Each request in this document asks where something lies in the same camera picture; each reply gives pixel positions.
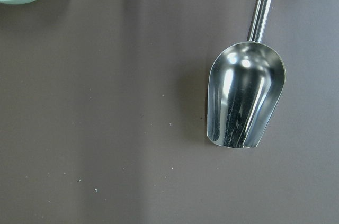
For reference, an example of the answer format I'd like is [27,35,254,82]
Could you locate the steel ice scoop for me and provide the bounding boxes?
[207,0,286,149]

